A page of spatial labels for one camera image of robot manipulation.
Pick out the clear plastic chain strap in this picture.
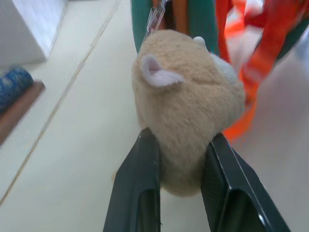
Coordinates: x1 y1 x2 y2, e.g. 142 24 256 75
142 0 173 43

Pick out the beige plush hamster toy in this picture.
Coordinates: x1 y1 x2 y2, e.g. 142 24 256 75
131 29 247 199

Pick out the white box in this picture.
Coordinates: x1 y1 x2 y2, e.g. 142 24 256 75
0 0 70 71

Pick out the brown wooden board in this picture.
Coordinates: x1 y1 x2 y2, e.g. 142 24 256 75
0 81 46 145

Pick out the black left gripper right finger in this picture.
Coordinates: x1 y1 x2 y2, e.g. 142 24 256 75
200 132 292 232

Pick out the blue patterned roll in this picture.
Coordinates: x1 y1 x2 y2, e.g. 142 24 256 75
0 67 34 114

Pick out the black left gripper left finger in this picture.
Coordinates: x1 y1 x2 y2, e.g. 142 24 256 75
103 127 162 232

